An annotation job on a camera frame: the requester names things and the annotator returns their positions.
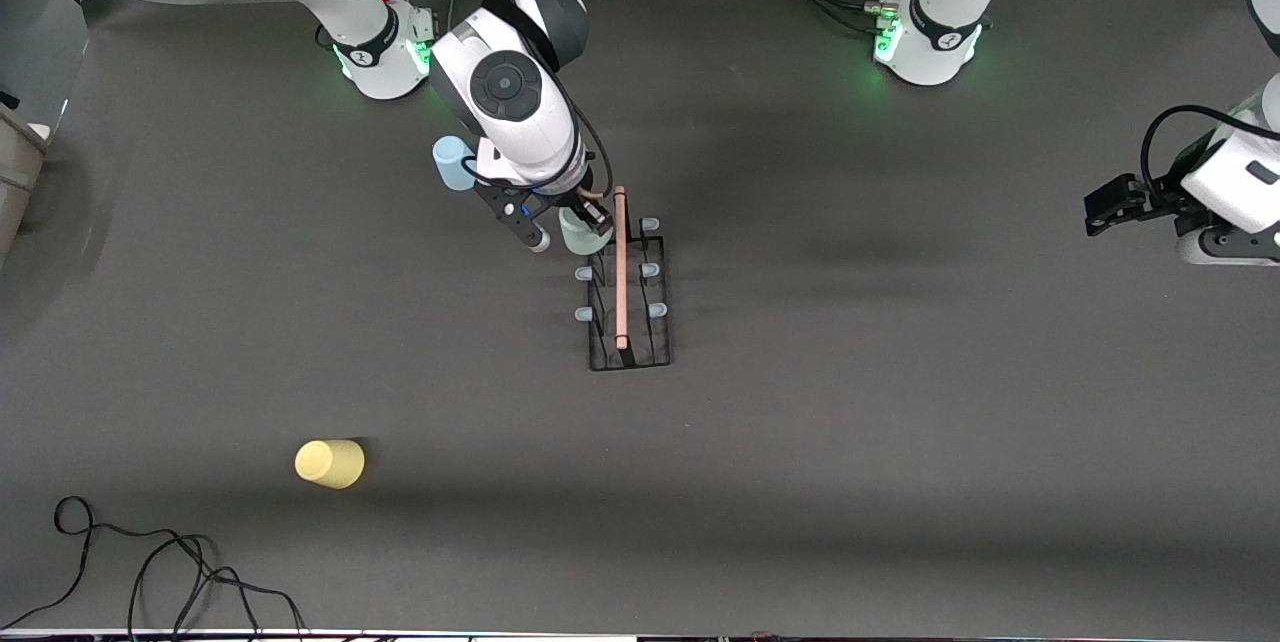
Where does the black wire cup holder rack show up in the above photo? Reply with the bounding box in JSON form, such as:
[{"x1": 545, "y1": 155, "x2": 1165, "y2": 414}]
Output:
[{"x1": 573, "y1": 186, "x2": 674, "y2": 372}]

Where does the yellow plastic cup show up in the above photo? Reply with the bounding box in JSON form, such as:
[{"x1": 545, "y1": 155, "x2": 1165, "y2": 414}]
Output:
[{"x1": 294, "y1": 438, "x2": 366, "y2": 490}]

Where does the pale green plastic cup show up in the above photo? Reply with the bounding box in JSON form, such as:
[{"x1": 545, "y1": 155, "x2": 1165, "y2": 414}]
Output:
[{"x1": 558, "y1": 207, "x2": 614, "y2": 257}]

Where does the black loose floor cable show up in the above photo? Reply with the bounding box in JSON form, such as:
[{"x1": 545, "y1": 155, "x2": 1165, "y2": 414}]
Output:
[{"x1": 0, "y1": 496, "x2": 307, "y2": 639}]

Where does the light blue plastic cup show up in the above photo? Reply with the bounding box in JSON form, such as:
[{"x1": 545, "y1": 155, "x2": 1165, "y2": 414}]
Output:
[{"x1": 432, "y1": 135, "x2": 480, "y2": 193}]

